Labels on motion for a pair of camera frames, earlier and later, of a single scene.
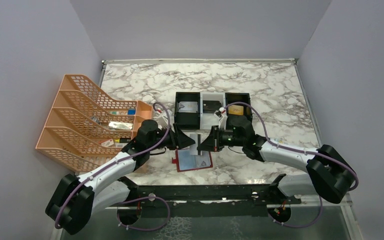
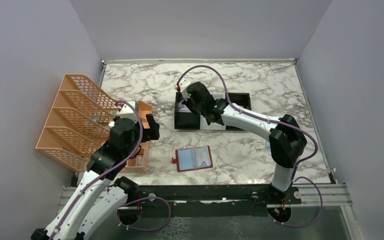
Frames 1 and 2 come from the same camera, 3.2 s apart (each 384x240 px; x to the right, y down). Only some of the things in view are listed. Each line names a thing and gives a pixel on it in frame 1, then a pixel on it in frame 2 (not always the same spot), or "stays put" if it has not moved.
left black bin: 187,120 stays put
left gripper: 174,139 -> 147,129
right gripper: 216,139 -> 185,102
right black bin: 232,97 stays put
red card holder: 185,162 stays put
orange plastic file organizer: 85,128 stays put
